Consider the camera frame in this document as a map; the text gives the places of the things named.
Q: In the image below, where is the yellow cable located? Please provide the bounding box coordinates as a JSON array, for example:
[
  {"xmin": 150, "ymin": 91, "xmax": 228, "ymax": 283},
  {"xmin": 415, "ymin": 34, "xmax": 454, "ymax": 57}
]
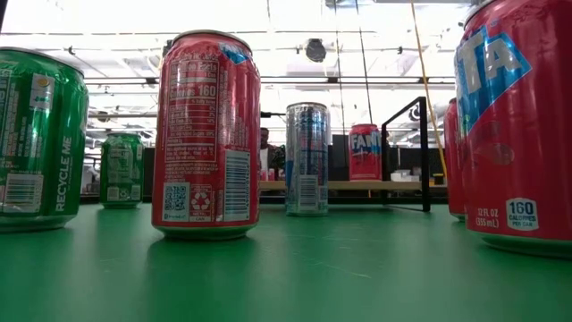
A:
[{"xmin": 409, "ymin": 0, "xmax": 449, "ymax": 182}]

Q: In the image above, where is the green soda can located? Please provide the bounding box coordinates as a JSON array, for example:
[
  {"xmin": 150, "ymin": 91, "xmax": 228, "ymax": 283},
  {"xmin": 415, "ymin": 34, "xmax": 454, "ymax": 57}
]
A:
[
  {"xmin": 98, "ymin": 131, "xmax": 147, "ymax": 210},
  {"xmin": 0, "ymin": 47, "xmax": 89, "ymax": 234}
]

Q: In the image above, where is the black cabinet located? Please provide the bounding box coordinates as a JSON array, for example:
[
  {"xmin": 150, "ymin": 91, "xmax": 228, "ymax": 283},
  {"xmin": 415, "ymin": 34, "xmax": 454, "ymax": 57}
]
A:
[
  {"xmin": 330, "ymin": 133, "xmax": 350, "ymax": 182},
  {"xmin": 386, "ymin": 147, "xmax": 448, "ymax": 182}
]

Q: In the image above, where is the silver blue energy drink can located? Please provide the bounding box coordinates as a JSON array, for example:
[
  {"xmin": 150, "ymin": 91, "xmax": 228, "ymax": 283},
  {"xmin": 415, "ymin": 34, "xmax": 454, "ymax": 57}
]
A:
[{"xmin": 284, "ymin": 101, "xmax": 332, "ymax": 218}]

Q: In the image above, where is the white box stack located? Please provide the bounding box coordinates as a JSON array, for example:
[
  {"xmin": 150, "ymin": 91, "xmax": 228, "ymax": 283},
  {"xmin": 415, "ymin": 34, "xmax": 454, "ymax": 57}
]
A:
[{"xmin": 390, "ymin": 168, "xmax": 425, "ymax": 183}]

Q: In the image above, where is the wooden shelf with black frame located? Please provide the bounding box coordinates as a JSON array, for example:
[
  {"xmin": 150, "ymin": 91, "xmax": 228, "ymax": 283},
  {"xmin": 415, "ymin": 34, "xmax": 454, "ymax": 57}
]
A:
[{"xmin": 258, "ymin": 97, "xmax": 449, "ymax": 214}]

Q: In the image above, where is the round black ceiling fixture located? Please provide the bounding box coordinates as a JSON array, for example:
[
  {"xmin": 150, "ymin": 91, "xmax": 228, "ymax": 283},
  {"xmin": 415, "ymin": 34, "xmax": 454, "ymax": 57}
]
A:
[{"xmin": 305, "ymin": 38, "xmax": 328, "ymax": 64}]

